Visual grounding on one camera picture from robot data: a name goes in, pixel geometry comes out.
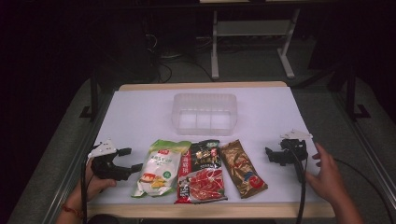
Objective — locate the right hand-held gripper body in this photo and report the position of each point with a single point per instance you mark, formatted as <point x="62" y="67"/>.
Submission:
<point x="294" y="149"/>

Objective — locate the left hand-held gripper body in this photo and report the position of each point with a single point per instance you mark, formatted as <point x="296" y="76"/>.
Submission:
<point x="104" y="168"/>

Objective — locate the green white food packet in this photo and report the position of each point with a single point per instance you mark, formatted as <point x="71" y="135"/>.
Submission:
<point x="160" y="169"/>

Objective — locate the gold brown snack packet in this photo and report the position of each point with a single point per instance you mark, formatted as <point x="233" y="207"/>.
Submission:
<point x="244" y="169"/>

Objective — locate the clear plastic container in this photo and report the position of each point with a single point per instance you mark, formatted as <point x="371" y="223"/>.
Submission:
<point x="204" y="113"/>

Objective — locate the person's left hand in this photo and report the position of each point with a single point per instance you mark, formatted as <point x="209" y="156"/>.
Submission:
<point x="93" y="186"/>

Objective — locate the person's right hand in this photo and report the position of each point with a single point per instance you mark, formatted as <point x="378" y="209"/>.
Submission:
<point x="327" y="177"/>

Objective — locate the white table mat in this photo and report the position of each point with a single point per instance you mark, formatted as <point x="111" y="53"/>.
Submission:
<point x="140" y="118"/>

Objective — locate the black metal stand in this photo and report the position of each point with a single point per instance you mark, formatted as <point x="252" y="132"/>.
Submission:
<point x="93" y="96"/>
<point x="351" y="93"/>

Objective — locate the red black food packet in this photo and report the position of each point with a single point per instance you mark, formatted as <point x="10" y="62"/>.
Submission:
<point x="200" y="174"/>

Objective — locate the white metal stand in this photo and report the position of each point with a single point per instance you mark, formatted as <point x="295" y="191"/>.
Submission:
<point x="252" y="28"/>

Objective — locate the aluminium frame rail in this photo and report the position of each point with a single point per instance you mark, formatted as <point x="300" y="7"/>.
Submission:
<point x="71" y="174"/>
<point x="370" y="152"/>

